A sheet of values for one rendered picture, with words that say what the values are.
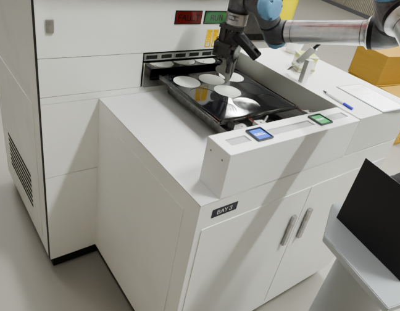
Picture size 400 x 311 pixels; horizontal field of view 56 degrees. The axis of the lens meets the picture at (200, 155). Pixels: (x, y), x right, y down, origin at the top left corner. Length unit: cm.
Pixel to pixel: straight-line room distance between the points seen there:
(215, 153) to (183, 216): 21
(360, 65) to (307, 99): 244
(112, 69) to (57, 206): 59
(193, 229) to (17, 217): 128
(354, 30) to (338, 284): 73
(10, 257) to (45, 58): 100
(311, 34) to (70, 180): 101
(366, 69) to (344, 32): 254
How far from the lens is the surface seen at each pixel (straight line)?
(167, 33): 143
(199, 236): 104
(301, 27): 133
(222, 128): 125
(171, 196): 106
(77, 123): 142
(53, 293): 180
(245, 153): 95
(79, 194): 161
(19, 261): 193
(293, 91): 147
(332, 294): 117
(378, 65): 375
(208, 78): 149
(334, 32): 129
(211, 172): 99
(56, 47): 128
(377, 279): 97
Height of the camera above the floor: 144
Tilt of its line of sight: 33 degrees down
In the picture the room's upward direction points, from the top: 12 degrees clockwise
